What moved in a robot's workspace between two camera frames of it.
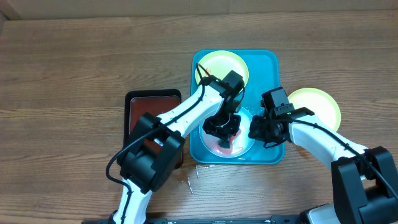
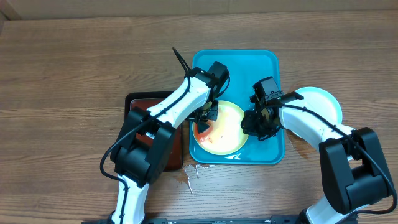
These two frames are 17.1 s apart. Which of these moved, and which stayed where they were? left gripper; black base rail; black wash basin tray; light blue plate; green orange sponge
Moved: light blue plate; left gripper; green orange sponge
Stayed: black wash basin tray; black base rail
